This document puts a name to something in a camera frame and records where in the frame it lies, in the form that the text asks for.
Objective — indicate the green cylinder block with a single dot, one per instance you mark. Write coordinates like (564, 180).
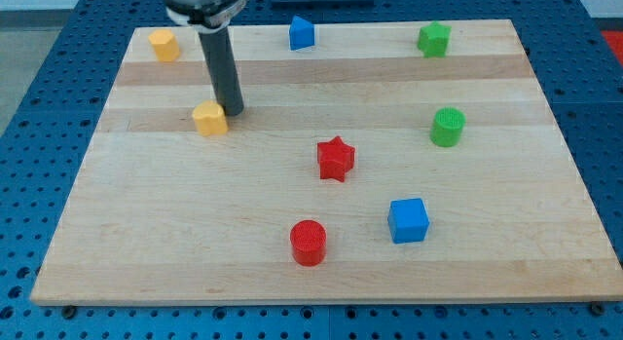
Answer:
(447, 126)

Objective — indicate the yellow heart block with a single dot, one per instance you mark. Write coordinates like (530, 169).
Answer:
(210, 119)

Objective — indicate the green star block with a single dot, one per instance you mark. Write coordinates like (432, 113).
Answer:
(434, 39)

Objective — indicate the blue cube block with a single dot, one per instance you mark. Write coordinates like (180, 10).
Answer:
(408, 221)

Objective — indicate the yellow hexagon block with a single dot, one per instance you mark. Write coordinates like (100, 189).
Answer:
(164, 44)

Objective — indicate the red star block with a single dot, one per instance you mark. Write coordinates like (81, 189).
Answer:
(335, 159)

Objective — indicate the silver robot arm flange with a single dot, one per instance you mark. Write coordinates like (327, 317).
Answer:
(210, 14)

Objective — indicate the light wooden board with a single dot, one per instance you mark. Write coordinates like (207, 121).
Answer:
(159, 215)

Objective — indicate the red cylinder block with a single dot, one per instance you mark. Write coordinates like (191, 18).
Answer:
(308, 242)

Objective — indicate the blue triangular prism block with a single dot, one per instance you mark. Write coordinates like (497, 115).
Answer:
(301, 33)

